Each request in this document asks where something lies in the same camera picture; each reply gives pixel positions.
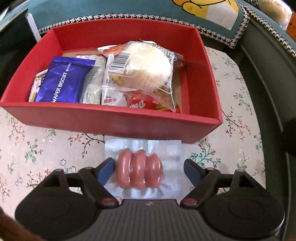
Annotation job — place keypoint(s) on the dark green sofa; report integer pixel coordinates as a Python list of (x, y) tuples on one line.
[(268, 70)]

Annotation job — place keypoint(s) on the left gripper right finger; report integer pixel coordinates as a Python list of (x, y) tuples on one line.
[(205, 182)]

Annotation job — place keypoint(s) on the red yellow snack bag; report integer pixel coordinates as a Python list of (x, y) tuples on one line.
[(136, 99)]

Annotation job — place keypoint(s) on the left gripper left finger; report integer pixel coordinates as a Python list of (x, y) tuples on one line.
[(93, 181)]

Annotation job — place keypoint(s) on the vacuum packed pink sausages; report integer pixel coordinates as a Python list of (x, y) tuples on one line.
[(145, 169)]

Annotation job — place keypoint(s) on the white red striped snack pack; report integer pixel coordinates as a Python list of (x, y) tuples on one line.
[(91, 93)]

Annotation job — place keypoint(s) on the clear round bread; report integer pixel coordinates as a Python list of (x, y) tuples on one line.
[(143, 66)]

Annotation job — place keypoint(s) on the red cardboard box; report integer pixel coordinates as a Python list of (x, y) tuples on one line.
[(200, 106)]

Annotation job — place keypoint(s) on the teal lion sofa cover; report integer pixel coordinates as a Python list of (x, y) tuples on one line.
[(224, 21)]

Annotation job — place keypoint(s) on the white plastic bag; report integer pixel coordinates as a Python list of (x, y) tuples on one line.
[(277, 10)]

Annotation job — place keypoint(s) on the blue wafer biscuit pack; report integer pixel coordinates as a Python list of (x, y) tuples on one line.
[(64, 80)]

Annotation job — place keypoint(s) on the small white snack packet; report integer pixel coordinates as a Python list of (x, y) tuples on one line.
[(109, 94)]

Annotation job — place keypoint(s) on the green white Kaprons wafer pack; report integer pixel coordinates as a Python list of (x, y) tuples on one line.
[(38, 80)]

